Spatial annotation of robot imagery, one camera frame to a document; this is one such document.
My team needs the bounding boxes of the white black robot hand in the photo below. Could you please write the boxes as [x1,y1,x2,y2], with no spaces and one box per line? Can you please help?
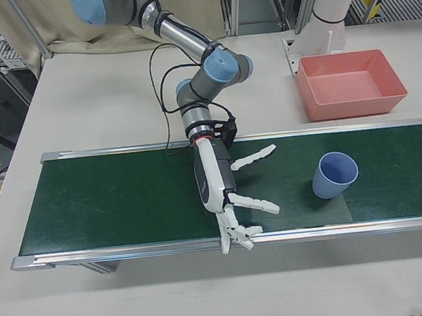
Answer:
[190,131,287,257]

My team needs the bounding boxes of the beige fabric curtain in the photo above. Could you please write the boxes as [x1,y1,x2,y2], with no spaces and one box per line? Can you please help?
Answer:
[0,0,232,80]

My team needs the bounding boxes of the green belt conveyor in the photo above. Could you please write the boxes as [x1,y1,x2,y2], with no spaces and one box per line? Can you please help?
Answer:
[0,115,422,285]

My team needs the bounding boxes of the white wire rack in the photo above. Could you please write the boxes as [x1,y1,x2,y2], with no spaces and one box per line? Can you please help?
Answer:
[0,28,26,71]

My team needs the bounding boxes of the blue plastic cup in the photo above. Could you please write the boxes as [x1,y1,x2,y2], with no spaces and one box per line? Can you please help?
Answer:
[309,149,361,202]

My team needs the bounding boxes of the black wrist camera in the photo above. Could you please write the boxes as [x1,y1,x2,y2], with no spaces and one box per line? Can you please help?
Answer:
[212,116,240,152]

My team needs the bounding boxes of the pink plastic box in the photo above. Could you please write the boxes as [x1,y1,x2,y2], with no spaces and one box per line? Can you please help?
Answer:
[294,46,411,124]

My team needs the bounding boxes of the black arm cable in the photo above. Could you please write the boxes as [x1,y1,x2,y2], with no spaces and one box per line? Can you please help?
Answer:
[142,0,241,158]

